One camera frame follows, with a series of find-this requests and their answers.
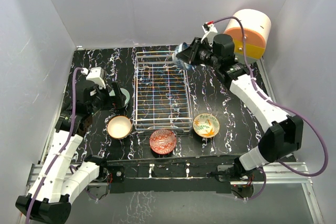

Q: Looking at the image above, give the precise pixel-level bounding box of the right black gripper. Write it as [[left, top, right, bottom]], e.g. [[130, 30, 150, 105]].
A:
[[176, 37, 221, 69]]

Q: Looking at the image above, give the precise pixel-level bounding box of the pale green bowl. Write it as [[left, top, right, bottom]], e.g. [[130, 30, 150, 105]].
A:
[[109, 88, 130, 107]]

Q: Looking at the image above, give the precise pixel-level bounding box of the blue white patterned bowl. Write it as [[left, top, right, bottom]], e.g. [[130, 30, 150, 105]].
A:
[[172, 42, 194, 71]]

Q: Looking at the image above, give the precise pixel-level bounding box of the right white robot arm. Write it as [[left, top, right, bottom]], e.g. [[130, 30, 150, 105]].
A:
[[173, 34, 303, 180]]

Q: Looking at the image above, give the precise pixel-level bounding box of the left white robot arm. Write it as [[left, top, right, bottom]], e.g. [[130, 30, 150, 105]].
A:
[[15, 82, 130, 223]]

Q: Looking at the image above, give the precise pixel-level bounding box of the white bowl brown rim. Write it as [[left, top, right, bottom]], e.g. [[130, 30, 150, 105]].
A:
[[107, 116, 132, 140]]

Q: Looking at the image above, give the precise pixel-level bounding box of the red patterned bowl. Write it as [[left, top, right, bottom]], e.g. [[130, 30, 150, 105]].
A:
[[149, 129, 177, 155]]

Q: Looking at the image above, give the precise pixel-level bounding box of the cream bowl leaf pattern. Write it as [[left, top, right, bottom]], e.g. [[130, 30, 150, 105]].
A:
[[193, 113, 220, 138]]

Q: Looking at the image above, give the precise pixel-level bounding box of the pastel round drawer cabinet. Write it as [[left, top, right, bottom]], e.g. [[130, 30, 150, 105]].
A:
[[224, 9, 271, 64]]

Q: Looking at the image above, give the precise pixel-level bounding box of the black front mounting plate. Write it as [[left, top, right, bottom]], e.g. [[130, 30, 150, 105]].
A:
[[78, 155, 266, 195]]

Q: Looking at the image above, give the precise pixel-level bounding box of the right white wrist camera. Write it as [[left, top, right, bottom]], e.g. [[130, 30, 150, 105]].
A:
[[201, 21, 218, 44]]

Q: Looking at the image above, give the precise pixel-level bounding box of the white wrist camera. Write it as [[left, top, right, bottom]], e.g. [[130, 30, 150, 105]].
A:
[[86, 67, 106, 89], [201, 21, 218, 44]]

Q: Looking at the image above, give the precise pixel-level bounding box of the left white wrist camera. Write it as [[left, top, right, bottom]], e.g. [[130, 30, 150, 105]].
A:
[[86, 67, 106, 89]]

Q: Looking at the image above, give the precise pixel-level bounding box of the silver wire dish rack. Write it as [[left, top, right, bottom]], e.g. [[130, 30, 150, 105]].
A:
[[133, 51, 193, 134]]

